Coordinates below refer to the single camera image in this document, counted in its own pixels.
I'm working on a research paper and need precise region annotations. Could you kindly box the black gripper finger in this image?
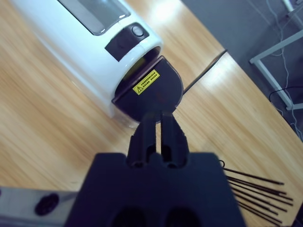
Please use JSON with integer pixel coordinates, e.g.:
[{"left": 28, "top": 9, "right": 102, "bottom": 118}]
[
  {"left": 126, "top": 111, "right": 158, "bottom": 167},
  {"left": 160, "top": 110, "right": 189, "bottom": 167}
]

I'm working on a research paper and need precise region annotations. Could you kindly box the white capsule coffee machine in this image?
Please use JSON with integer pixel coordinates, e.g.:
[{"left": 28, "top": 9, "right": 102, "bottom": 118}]
[{"left": 9, "top": 0, "right": 164, "bottom": 119}]

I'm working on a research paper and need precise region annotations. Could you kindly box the black capsule holder with rods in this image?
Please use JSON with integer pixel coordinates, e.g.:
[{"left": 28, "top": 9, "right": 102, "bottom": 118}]
[{"left": 219, "top": 160, "right": 294, "bottom": 225}]

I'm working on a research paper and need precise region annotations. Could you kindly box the black machine power cord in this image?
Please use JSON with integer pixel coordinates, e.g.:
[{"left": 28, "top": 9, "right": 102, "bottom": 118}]
[{"left": 183, "top": 49, "right": 228, "bottom": 94}]

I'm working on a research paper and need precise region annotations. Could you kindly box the white metal furniture frame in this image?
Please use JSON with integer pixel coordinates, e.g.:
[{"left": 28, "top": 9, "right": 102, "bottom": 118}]
[{"left": 250, "top": 0, "right": 303, "bottom": 111}]

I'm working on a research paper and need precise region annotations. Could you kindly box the black floor cable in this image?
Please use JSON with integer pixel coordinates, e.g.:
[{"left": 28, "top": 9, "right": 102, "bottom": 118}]
[{"left": 269, "top": 86, "right": 303, "bottom": 103}]

